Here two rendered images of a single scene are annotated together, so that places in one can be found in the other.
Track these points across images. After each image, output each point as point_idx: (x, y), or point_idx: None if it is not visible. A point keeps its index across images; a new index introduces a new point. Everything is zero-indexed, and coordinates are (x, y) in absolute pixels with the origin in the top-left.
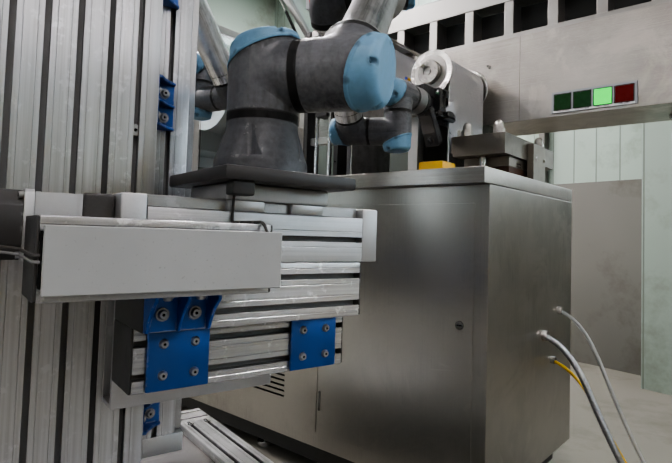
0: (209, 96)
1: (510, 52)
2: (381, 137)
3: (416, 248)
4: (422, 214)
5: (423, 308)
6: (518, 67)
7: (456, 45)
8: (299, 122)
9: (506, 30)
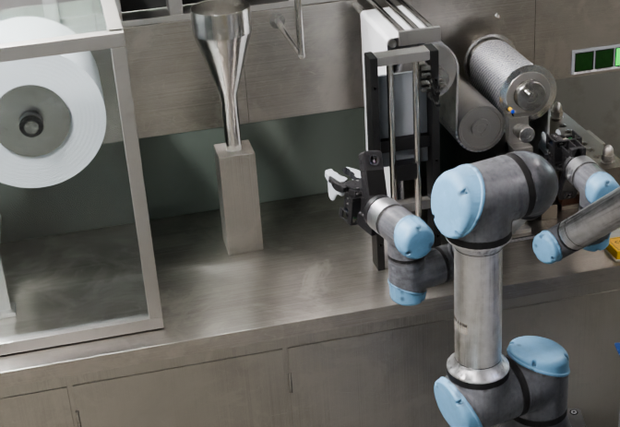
0: (447, 275)
1: None
2: (593, 242)
3: (611, 330)
4: (619, 299)
5: (617, 379)
6: (533, 17)
7: None
8: (142, 93)
9: None
